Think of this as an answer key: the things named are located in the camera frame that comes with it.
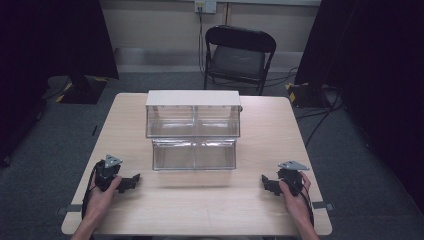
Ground white-topped clear storage cabinet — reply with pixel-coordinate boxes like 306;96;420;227
145;89;244;172

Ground person's right hand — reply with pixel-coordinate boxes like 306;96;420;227
278;171;313;219

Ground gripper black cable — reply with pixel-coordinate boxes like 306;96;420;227
289;179;315;228
81;160;105;222

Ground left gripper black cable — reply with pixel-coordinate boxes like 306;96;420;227
81;160;105;222

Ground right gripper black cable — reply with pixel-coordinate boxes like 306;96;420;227
289;179;315;228

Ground black curtain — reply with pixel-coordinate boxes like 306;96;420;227
0;0;120;168
294;0;424;204

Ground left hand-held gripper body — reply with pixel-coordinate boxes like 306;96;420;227
94;154;124;193

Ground grey tape strip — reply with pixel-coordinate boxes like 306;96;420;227
55;203;83;215
311;201;336;212

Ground person's left hand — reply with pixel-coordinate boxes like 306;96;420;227
85;175;123;219

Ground black folding chair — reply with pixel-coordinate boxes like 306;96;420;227
203;25;278;96

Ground clear plastic drawer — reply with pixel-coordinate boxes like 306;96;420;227
151;137;238;172
146;104;241;139

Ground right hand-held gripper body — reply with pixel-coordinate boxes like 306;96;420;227
276;160;311;197

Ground black stand base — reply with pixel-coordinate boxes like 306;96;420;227
54;75;110;105
284;81;336;109

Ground white wall outlet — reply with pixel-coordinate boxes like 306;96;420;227
194;0;218;15

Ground black floor cables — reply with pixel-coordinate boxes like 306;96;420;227
264;66;345;148

